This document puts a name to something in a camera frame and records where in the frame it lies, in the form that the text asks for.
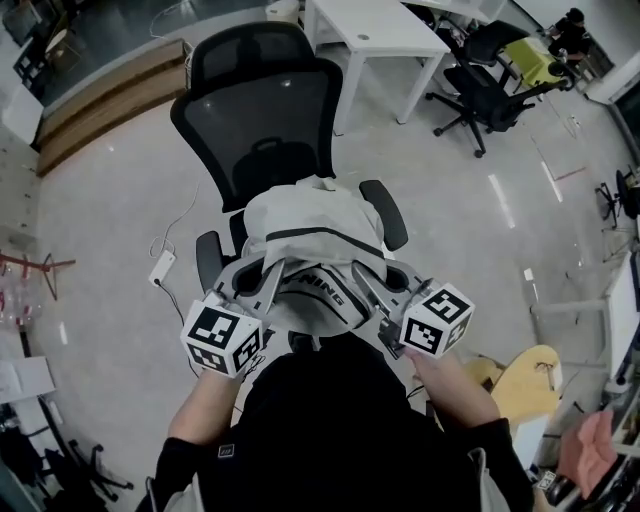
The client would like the person's black top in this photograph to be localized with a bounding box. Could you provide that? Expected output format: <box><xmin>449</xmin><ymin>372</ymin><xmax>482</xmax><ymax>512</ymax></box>
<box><xmin>148</xmin><ymin>332</ymin><xmax>535</xmax><ymax>512</ymax></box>

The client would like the small black swivel chair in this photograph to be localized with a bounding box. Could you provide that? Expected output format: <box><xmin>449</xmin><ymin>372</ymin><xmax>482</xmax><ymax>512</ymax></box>
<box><xmin>593</xmin><ymin>166</ymin><xmax>640</xmax><ymax>232</ymax></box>

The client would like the white desk with grey legs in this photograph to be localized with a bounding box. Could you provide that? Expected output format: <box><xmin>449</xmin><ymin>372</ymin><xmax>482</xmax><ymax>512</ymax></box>
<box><xmin>530</xmin><ymin>249</ymin><xmax>640</xmax><ymax>387</ymax></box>

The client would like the black office chair with armrests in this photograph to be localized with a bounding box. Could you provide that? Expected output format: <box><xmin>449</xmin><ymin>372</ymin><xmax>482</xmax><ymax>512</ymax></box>
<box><xmin>424</xmin><ymin>19</ymin><xmax>540</xmax><ymax>160</ymax></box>

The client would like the person's left forearm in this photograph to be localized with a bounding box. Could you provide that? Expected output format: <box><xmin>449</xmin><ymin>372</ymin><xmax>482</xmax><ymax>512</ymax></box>
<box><xmin>167</xmin><ymin>367</ymin><xmax>251</xmax><ymax>447</ymax></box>

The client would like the long wooden bench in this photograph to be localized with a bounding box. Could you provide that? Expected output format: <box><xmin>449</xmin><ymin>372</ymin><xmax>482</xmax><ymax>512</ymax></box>
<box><xmin>35</xmin><ymin>38</ymin><xmax>190</xmax><ymax>178</ymax></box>

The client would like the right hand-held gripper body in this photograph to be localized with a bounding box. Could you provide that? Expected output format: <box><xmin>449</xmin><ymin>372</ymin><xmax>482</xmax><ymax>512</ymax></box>
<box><xmin>372</xmin><ymin>259</ymin><xmax>475</xmax><ymax>361</ymax></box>

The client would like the yellow-green box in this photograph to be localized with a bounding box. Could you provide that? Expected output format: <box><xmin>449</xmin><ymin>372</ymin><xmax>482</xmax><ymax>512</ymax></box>
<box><xmin>503</xmin><ymin>37</ymin><xmax>557</xmax><ymax>92</ymax></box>

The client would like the pink cloth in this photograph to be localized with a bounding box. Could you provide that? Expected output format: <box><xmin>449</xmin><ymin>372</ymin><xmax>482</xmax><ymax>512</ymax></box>
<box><xmin>556</xmin><ymin>409</ymin><xmax>617</xmax><ymax>497</ymax></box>

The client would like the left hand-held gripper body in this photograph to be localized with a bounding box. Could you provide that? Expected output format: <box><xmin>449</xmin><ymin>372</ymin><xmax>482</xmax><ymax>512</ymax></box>
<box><xmin>180</xmin><ymin>255</ymin><xmax>281</xmax><ymax>379</ymax></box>

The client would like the person's right forearm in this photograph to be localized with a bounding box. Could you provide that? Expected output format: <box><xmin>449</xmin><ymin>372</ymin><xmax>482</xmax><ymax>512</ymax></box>
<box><xmin>403</xmin><ymin>347</ymin><xmax>502</xmax><ymax>432</ymax></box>

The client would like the grey bag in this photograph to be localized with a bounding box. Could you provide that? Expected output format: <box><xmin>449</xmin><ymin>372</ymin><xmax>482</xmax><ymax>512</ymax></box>
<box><xmin>242</xmin><ymin>176</ymin><xmax>389</xmax><ymax>338</ymax></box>

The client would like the red metal rack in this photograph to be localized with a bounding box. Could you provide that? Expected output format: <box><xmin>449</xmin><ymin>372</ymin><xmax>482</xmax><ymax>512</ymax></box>
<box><xmin>0</xmin><ymin>251</ymin><xmax>77</xmax><ymax>302</ymax></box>

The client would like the black chair base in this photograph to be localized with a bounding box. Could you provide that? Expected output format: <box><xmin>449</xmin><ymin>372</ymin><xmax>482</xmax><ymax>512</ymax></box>
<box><xmin>43</xmin><ymin>438</ymin><xmax>135</xmax><ymax>503</ymax></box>

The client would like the white power cable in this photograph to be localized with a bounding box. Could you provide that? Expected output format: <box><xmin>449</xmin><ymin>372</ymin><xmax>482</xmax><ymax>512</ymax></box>
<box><xmin>148</xmin><ymin>179</ymin><xmax>201</xmax><ymax>261</ymax></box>

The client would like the white power strip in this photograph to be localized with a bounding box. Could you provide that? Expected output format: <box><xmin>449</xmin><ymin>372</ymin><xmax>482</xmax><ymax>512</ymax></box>
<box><xmin>148</xmin><ymin>250</ymin><xmax>177</xmax><ymax>288</ymax></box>

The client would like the black mesh office chair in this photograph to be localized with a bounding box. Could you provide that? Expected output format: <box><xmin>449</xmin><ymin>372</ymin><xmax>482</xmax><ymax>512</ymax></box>
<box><xmin>169</xmin><ymin>21</ymin><xmax>410</xmax><ymax>354</ymax></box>

